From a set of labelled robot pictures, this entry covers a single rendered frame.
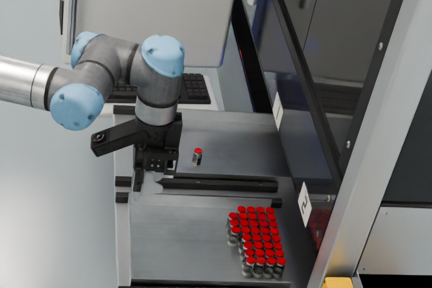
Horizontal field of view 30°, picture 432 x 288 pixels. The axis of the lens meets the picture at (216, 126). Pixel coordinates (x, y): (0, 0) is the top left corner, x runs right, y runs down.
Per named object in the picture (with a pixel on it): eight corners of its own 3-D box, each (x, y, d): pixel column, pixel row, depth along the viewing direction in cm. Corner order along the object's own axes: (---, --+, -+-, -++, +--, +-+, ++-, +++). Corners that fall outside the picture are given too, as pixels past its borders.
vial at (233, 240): (236, 240, 184) (240, 225, 181) (237, 247, 182) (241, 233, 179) (227, 240, 183) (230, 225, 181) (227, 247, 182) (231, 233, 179)
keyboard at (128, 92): (202, 77, 248) (204, 71, 247) (211, 105, 237) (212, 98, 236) (71, 74, 238) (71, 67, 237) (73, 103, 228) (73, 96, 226)
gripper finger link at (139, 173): (140, 197, 154) (145, 162, 149) (132, 197, 154) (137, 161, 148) (140, 180, 158) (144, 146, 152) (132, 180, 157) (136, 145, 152)
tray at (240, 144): (287, 124, 223) (290, 114, 221) (306, 188, 203) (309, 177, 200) (165, 117, 216) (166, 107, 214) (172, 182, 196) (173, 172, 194)
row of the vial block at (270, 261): (260, 220, 190) (264, 206, 188) (272, 278, 176) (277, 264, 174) (251, 220, 190) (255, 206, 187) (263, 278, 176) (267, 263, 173)
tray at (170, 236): (269, 209, 194) (271, 198, 192) (287, 294, 174) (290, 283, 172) (127, 203, 188) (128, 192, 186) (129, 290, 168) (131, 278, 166)
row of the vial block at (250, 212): (251, 220, 190) (255, 206, 187) (262, 278, 176) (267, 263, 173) (242, 219, 190) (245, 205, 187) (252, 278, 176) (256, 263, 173)
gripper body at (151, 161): (175, 179, 153) (183, 130, 146) (129, 177, 151) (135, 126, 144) (173, 153, 159) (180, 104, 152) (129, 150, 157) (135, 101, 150)
